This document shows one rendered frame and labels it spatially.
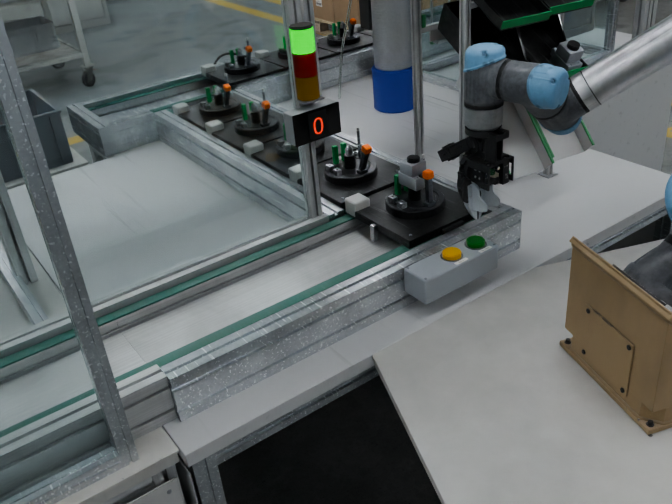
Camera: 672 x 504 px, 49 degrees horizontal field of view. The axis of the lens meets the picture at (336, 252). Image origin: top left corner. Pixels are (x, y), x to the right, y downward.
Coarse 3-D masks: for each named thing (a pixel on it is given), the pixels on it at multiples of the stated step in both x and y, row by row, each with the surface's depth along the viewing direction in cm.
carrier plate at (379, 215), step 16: (384, 192) 180; (448, 192) 177; (368, 208) 174; (384, 208) 173; (448, 208) 170; (464, 208) 170; (368, 224) 170; (384, 224) 166; (400, 224) 166; (416, 224) 165; (432, 224) 164; (448, 224) 164; (400, 240) 162; (416, 240) 160
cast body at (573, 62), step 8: (568, 40) 175; (552, 48) 179; (560, 48) 174; (568, 48) 173; (576, 48) 172; (552, 56) 177; (560, 56) 175; (568, 56) 172; (576, 56) 173; (560, 64) 176; (568, 64) 174; (576, 64) 174
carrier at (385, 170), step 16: (336, 160) 192; (352, 160) 188; (368, 160) 193; (384, 160) 197; (320, 176) 192; (336, 176) 186; (352, 176) 185; (368, 176) 186; (384, 176) 188; (320, 192) 184; (336, 192) 183; (352, 192) 182; (368, 192) 181
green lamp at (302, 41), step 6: (294, 30) 149; (300, 30) 148; (306, 30) 148; (312, 30) 150; (294, 36) 149; (300, 36) 149; (306, 36) 149; (312, 36) 150; (294, 42) 150; (300, 42) 149; (306, 42) 150; (312, 42) 151; (294, 48) 151; (300, 48) 150; (306, 48) 150; (312, 48) 151; (300, 54) 151
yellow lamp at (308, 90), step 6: (300, 78) 154; (306, 78) 153; (312, 78) 154; (300, 84) 154; (306, 84) 154; (312, 84) 154; (318, 84) 156; (300, 90) 155; (306, 90) 155; (312, 90) 155; (318, 90) 156; (300, 96) 156; (306, 96) 155; (312, 96) 155; (318, 96) 157
